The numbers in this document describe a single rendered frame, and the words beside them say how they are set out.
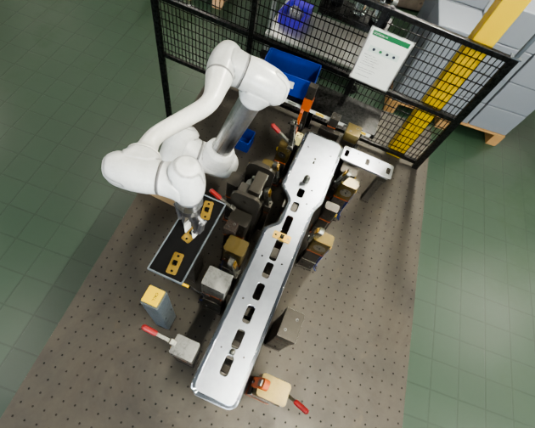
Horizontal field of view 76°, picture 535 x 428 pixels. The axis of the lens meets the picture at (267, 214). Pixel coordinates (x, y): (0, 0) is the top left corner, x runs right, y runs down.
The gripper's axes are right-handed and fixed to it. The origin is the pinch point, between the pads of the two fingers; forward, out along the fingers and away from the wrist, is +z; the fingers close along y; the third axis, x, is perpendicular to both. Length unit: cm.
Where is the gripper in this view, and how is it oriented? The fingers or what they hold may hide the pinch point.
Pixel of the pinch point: (191, 228)
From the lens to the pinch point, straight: 131.4
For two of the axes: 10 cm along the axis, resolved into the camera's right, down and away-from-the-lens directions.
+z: -1.6, 4.6, 8.8
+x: 5.9, -6.7, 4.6
